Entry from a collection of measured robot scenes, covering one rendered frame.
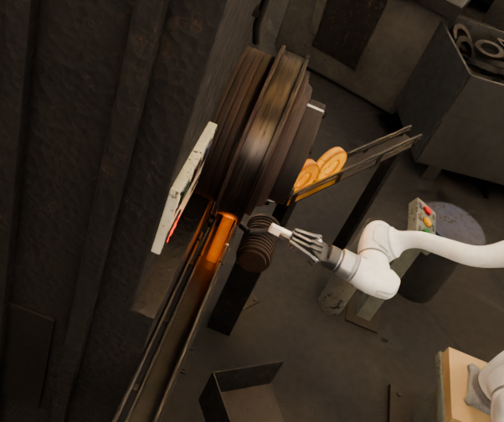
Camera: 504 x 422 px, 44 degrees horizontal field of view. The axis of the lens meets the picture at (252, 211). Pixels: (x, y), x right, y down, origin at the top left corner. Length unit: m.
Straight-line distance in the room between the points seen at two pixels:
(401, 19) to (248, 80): 2.83
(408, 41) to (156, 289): 3.07
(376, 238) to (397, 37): 2.38
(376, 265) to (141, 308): 0.83
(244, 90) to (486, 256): 0.87
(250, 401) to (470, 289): 1.97
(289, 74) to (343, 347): 1.57
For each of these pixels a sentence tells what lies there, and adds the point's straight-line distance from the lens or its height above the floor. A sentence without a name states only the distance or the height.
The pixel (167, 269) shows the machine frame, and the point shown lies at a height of 0.87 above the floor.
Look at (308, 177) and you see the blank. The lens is 2.27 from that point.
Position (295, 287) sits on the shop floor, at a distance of 2.86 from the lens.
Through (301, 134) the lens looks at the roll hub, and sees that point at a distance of 1.48.
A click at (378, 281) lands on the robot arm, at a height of 0.75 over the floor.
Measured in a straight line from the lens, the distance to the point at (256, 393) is 1.72.
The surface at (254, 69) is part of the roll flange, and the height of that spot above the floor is 1.31.
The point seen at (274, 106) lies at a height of 1.29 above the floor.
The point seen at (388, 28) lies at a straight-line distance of 4.24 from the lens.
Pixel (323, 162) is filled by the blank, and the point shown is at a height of 0.76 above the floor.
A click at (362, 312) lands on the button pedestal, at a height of 0.04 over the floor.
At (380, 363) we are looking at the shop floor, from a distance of 2.80.
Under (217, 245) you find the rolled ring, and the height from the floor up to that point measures 0.78.
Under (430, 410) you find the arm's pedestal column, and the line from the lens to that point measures 2.57.
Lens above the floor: 2.00
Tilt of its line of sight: 40 degrees down
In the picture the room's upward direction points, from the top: 24 degrees clockwise
